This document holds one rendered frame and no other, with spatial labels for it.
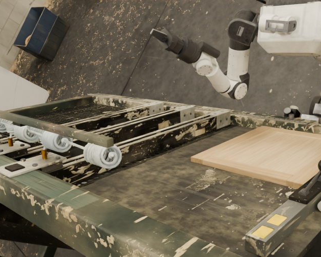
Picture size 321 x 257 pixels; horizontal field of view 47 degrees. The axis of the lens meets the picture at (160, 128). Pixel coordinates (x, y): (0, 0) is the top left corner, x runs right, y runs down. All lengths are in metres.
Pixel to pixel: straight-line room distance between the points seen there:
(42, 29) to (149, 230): 4.69
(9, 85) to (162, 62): 1.99
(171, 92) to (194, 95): 0.28
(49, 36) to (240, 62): 3.97
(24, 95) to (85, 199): 4.05
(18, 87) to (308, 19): 3.93
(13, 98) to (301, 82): 3.37
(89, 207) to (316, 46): 1.00
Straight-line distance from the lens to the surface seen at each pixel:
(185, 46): 1.45
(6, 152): 1.38
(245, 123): 1.91
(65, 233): 0.93
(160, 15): 4.21
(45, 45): 5.31
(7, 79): 4.80
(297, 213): 0.99
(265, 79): 3.07
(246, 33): 1.58
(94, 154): 0.96
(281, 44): 1.51
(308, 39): 1.46
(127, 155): 1.41
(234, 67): 1.67
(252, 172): 1.27
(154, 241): 0.73
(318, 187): 1.12
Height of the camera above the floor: 2.49
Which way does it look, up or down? 47 degrees down
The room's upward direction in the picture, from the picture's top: 59 degrees counter-clockwise
